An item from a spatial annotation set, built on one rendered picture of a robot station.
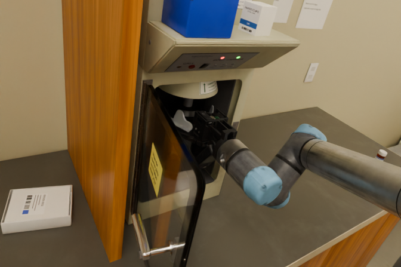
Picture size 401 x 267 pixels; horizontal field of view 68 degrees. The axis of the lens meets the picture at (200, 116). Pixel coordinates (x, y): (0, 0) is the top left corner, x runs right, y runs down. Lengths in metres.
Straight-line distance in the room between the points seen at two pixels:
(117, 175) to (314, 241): 0.66
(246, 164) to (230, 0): 0.33
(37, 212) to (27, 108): 0.36
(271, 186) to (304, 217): 0.48
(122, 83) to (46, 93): 0.59
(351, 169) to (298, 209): 0.54
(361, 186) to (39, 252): 0.73
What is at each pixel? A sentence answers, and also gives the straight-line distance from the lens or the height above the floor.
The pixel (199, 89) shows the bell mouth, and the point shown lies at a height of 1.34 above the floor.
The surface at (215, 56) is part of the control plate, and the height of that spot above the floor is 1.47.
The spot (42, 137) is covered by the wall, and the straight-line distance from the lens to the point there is 1.18.
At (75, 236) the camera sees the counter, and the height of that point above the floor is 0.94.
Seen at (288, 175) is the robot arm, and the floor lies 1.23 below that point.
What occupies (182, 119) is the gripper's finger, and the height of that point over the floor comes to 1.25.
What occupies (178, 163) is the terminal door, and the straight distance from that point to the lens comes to 0.46.
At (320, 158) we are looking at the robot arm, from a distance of 0.67.
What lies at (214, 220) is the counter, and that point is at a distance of 0.97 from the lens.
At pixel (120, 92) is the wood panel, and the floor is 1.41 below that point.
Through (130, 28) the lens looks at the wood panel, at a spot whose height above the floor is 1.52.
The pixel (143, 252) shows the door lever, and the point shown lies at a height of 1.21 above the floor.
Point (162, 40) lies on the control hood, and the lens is 0.55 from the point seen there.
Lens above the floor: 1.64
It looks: 29 degrees down
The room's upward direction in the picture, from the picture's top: 12 degrees clockwise
